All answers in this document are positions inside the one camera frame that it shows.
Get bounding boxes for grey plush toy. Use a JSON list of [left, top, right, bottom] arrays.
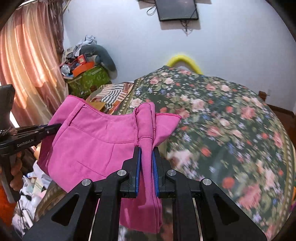
[[79, 44, 116, 72]]

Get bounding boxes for pink curtain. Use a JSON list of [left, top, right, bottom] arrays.
[[1, 1, 68, 126]]

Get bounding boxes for floral green bedspread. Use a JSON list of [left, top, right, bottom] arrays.
[[109, 66, 295, 240]]

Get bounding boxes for orange box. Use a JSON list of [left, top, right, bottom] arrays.
[[72, 62, 95, 77]]

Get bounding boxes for green patterned box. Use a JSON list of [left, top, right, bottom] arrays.
[[65, 65, 111, 98]]

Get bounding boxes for left hand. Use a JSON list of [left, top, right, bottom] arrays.
[[10, 152, 23, 191]]

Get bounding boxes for striped patterned blanket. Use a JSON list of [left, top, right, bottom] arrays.
[[86, 82, 133, 114]]

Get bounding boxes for wall mounted black screen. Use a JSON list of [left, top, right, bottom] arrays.
[[155, 0, 199, 21]]

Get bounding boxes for pink pants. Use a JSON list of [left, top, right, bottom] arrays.
[[38, 95, 181, 233]]

